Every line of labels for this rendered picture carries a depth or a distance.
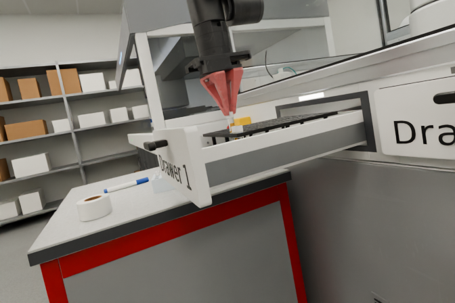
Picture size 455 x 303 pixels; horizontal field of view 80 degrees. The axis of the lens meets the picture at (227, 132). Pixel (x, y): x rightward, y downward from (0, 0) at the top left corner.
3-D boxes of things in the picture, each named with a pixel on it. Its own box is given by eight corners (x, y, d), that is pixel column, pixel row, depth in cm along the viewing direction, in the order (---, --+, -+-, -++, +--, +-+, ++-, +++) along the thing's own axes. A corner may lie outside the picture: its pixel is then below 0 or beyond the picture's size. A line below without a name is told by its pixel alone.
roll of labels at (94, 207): (109, 206, 68) (105, 191, 68) (115, 212, 62) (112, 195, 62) (78, 217, 64) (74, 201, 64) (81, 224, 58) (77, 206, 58)
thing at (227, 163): (207, 192, 38) (198, 149, 37) (169, 170, 61) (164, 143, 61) (395, 134, 54) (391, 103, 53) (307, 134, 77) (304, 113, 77)
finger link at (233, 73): (253, 109, 46) (241, 54, 45) (215, 119, 43) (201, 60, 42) (235, 112, 52) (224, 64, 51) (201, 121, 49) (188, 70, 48)
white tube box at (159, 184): (154, 194, 72) (150, 180, 72) (156, 187, 81) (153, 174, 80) (199, 183, 74) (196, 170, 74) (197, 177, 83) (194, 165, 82)
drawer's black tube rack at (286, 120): (244, 172, 45) (236, 133, 44) (208, 161, 61) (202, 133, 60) (342, 143, 53) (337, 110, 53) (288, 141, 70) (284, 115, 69)
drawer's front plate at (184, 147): (200, 210, 36) (184, 128, 35) (162, 177, 62) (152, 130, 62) (212, 205, 36) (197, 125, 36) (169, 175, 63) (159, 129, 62)
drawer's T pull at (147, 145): (149, 151, 44) (147, 143, 44) (143, 149, 50) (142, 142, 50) (171, 147, 45) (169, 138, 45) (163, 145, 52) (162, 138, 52)
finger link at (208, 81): (260, 107, 46) (248, 53, 45) (223, 117, 43) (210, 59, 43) (242, 111, 53) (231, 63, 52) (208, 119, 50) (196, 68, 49)
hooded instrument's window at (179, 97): (153, 132, 127) (133, 36, 124) (128, 134, 291) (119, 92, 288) (334, 97, 172) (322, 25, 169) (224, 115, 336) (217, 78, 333)
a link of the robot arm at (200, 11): (181, 0, 47) (189, -17, 42) (217, -4, 50) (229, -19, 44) (191, 39, 48) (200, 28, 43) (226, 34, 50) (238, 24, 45)
